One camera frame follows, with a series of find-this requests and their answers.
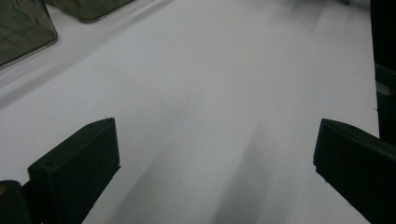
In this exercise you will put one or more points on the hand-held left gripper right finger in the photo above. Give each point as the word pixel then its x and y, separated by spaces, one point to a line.
pixel 361 174

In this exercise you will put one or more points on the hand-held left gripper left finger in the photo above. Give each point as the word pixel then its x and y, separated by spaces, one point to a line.
pixel 74 168

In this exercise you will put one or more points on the white table sheet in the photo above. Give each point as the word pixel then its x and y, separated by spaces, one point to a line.
pixel 218 93

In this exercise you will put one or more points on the translucent grey plastic basket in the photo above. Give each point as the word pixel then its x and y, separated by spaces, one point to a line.
pixel 90 9
pixel 21 28

